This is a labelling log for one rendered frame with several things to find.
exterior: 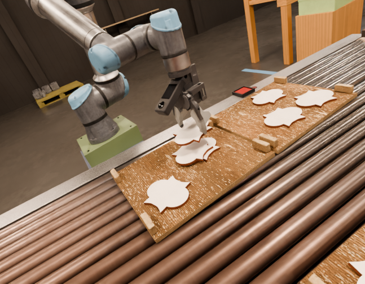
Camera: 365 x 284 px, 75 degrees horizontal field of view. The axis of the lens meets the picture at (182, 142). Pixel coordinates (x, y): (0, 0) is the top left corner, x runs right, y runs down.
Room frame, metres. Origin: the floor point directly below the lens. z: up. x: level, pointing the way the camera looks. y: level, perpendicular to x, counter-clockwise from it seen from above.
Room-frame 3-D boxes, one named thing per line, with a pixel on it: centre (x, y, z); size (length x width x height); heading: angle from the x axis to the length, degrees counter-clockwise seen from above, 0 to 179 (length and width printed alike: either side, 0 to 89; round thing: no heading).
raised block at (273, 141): (0.58, -0.25, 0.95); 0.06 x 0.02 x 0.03; 23
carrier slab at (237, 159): (0.61, 0.01, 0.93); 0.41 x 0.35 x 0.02; 113
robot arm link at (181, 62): (0.70, -0.06, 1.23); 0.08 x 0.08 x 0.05
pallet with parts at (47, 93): (6.88, 2.79, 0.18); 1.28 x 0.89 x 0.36; 113
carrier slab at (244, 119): (0.78, -0.38, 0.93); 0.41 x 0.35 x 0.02; 113
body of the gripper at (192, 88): (0.70, -0.06, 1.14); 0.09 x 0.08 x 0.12; 126
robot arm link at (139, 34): (0.77, 0.01, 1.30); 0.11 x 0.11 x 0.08; 36
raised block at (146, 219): (0.41, 0.14, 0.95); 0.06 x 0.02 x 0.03; 23
